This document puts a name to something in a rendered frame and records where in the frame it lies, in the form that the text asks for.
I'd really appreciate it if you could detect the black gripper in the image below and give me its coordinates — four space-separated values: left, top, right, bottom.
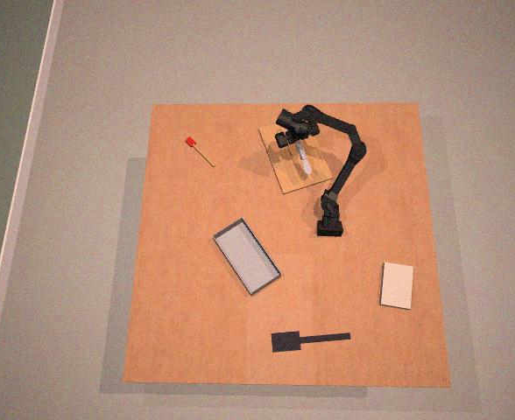
275 122 320 149

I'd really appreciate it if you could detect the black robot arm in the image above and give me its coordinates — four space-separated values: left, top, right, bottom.
276 104 367 229

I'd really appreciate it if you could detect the grey metal roasting tin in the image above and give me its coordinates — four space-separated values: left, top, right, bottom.
212 217 282 296

